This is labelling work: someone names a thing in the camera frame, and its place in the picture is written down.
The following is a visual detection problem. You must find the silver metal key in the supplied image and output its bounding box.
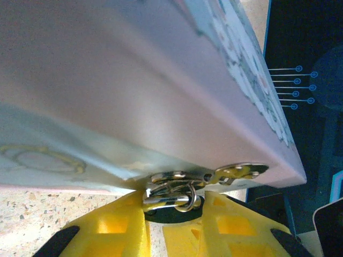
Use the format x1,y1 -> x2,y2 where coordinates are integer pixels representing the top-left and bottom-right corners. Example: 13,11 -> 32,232
142,194 -> 191,214

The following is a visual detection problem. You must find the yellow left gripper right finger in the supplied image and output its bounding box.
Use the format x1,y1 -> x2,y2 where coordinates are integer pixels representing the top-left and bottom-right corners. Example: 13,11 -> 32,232
162,190 -> 313,257

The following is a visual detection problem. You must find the silver key ring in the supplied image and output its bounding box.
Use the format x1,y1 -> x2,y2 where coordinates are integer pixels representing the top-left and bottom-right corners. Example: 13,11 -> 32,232
175,183 -> 202,214

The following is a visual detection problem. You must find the pastel printed tin box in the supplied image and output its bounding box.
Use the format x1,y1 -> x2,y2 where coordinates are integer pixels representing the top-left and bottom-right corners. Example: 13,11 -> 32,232
0,0 -> 308,196

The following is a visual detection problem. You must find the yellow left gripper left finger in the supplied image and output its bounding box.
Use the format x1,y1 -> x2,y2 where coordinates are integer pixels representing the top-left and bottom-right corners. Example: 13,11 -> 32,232
33,190 -> 152,257

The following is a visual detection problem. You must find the gold metal box hasp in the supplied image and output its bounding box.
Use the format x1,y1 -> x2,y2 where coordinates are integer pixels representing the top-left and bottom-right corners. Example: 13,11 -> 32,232
213,162 -> 270,186

